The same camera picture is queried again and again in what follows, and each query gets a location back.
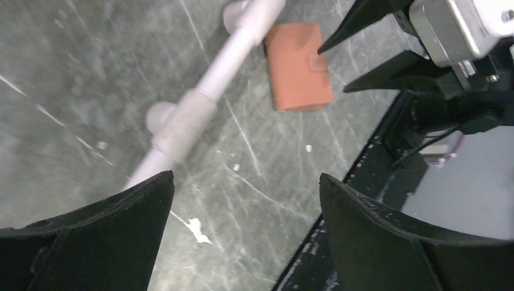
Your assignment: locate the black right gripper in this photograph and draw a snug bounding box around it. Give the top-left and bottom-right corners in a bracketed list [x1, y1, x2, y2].
[344, 29, 513, 134]

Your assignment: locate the white PVC pipe frame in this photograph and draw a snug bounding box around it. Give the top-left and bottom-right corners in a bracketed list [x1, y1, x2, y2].
[124, 1, 285, 189]

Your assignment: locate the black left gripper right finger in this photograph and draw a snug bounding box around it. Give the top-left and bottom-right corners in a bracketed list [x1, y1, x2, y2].
[319, 173, 513, 290]

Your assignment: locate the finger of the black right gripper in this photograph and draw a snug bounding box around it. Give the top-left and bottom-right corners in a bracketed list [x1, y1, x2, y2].
[318, 0, 414, 54]

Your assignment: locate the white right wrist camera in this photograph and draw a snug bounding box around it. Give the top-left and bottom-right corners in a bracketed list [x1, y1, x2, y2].
[409, 0, 513, 67]

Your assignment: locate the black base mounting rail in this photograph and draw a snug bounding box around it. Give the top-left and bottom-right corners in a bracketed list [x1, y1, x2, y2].
[274, 92, 429, 290]

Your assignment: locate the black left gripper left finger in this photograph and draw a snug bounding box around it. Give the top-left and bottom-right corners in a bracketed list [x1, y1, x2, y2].
[1, 171, 175, 290]

